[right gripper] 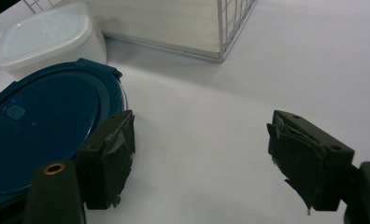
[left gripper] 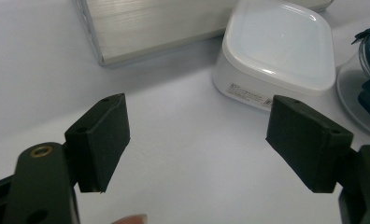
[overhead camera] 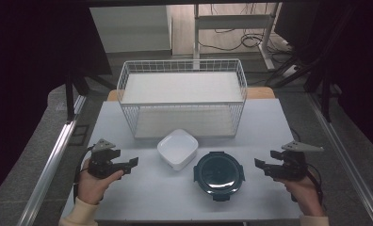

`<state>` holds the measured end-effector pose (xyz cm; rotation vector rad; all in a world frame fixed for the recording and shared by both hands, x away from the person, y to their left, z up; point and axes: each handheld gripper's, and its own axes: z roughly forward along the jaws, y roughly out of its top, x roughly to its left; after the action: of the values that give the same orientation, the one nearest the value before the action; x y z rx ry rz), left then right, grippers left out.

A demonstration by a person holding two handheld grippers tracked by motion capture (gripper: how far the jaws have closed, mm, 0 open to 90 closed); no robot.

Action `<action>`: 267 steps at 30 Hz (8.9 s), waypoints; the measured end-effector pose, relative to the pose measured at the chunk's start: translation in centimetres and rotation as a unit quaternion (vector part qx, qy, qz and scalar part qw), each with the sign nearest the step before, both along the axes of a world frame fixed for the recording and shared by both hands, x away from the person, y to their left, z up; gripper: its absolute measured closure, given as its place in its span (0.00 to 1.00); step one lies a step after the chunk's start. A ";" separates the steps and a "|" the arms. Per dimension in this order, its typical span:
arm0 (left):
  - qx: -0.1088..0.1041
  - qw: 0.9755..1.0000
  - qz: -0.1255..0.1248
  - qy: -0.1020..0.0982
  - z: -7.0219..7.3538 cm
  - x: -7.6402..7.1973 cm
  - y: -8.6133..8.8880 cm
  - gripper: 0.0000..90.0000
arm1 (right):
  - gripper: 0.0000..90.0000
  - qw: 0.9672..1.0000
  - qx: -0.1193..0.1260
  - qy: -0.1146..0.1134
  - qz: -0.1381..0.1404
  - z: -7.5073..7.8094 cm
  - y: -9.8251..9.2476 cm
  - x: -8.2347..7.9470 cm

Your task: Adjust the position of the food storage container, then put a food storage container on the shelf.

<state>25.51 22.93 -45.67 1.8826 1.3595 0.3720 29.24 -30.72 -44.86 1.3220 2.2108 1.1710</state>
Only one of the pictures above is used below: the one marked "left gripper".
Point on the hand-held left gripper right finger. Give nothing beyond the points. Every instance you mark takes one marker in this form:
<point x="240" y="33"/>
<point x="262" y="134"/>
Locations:
<point x="307" y="146"/>

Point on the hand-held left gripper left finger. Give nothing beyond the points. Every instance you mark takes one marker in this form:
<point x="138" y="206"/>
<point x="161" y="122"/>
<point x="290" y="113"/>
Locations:
<point x="96" y="146"/>

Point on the white square lidded container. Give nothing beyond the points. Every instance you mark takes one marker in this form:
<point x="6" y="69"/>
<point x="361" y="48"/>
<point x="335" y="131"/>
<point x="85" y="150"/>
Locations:
<point x="276" y="46"/>

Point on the pale board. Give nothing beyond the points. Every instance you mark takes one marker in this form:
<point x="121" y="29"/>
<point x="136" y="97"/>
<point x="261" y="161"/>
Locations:
<point x="149" y="28"/>

